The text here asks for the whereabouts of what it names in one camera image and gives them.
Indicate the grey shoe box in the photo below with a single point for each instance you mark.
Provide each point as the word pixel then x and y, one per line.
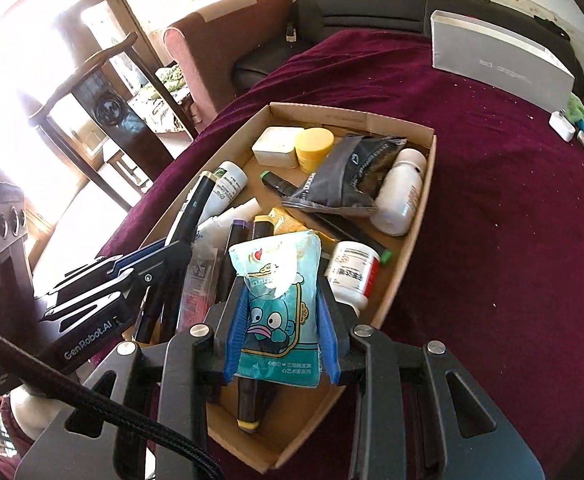
pixel 497 55

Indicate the green capped black marker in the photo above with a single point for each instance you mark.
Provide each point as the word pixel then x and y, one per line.
pixel 352 237

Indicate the green cloth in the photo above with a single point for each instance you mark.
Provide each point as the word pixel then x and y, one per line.
pixel 579 107

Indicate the teal tissue packet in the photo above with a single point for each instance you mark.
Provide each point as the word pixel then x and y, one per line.
pixel 277 310

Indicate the black sofa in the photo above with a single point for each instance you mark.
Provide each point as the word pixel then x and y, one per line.
pixel 362 10

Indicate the white charger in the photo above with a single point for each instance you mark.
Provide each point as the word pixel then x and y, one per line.
pixel 562 125

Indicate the maroon armchair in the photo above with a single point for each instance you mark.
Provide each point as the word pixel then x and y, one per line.
pixel 221 50

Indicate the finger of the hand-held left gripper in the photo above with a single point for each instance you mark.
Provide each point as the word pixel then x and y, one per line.
pixel 156 272
pixel 141 255

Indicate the white green tube bottle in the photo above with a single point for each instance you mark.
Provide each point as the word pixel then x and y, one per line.
pixel 226 182

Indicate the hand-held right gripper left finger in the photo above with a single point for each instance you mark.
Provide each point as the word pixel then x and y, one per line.
pixel 236 330

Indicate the black snack packet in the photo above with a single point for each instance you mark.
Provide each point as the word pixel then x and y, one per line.
pixel 342 175

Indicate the large white pill bottle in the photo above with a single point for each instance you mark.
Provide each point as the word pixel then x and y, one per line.
pixel 402 190

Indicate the person's left hand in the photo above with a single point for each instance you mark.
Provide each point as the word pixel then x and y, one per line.
pixel 36 412

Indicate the white rounded box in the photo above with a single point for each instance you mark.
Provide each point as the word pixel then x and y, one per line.
pixel 272 147

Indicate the small white pill bottle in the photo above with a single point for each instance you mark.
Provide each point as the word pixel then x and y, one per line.
pixel 354 272

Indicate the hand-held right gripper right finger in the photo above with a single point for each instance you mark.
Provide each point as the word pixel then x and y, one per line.
pixel 329 345

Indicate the green patterned cushion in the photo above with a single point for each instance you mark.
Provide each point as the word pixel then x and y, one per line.
pixel 170 77

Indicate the cardboard box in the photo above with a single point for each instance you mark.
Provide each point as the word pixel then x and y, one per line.
pixel 292 430

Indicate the clear packet red print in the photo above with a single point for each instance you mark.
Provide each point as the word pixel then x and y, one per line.
pixel 201 285

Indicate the dark wooden chair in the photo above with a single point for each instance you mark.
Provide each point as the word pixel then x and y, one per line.
pixel 136 130

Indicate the yellow jar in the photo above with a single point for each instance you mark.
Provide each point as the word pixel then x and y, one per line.
pixel 314 147

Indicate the yellow snack packet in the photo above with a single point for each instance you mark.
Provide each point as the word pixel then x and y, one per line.
pixel 292 220

